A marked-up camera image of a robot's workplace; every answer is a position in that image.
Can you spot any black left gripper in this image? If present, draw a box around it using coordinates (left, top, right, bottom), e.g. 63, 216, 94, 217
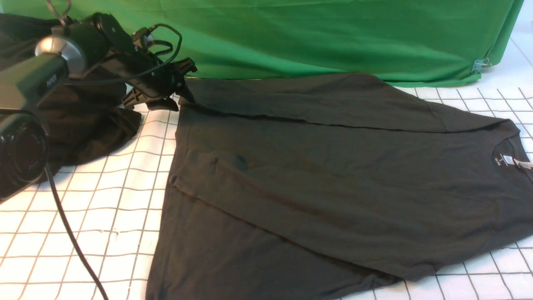
121, 54, 197, 112

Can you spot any gray long-sleeved shirt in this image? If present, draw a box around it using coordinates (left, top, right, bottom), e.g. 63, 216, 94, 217
145, 74, 532, 300

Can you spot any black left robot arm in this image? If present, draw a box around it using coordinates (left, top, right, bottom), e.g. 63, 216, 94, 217
1, 13, 197, 201

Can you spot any pile of dark clothes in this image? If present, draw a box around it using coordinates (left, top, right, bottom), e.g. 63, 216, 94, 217
0, 13, 142, 184

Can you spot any white gridded table mat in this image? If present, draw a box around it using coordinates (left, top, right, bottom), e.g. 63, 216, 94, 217
0, 85, 533, 300

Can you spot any green backdrop cloth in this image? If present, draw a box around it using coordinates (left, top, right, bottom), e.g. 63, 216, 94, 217
0, 0, 525, 88

